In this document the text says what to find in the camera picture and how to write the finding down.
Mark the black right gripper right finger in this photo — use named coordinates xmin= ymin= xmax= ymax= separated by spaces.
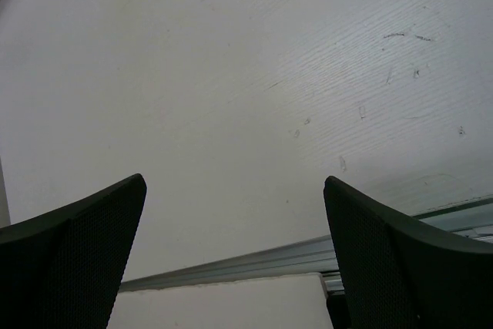
xmin=324 ymin=176 xmax=492 ymax=328

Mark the aluminium table edge rail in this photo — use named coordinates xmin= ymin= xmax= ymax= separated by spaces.
xmin=119 ymin=196 xmax=492 ymax=293

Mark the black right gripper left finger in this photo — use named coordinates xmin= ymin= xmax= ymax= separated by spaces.
xmin=1 ymin=173 xmax=147 ymax=328

